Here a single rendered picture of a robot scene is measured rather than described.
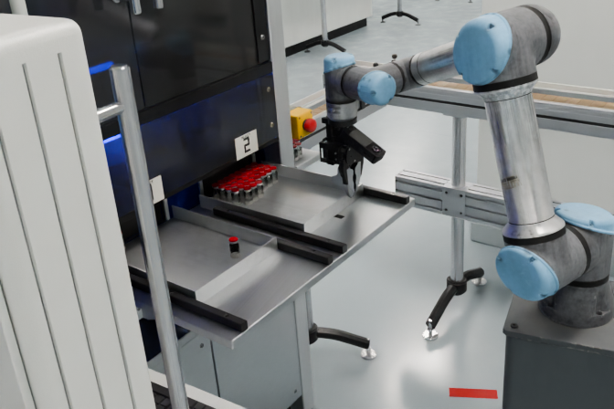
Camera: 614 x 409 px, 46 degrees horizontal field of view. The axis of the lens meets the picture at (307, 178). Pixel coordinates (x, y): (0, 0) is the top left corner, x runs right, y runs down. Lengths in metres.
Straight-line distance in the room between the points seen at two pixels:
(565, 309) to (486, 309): 1.45
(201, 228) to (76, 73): 1.00
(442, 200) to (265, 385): 0.99
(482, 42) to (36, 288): 0.83
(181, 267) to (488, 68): 0.79
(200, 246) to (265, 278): 0.23
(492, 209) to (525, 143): 1.32
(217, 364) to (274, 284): 0.57
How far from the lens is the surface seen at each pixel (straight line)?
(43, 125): 0.81
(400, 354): 2.74
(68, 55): 0.82
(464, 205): 2.70
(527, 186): 1.36
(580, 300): 1.55
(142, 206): 0.94
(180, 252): 1.69
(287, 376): 2.34
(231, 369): 2.10
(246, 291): 1.51
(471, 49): 1.32
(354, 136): 1.72
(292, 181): 1.98
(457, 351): 2.77
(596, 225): 1.48
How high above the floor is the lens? 1.69
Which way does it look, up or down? 24 degrees down
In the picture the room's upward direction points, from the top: 4 degrees counter-clockwise
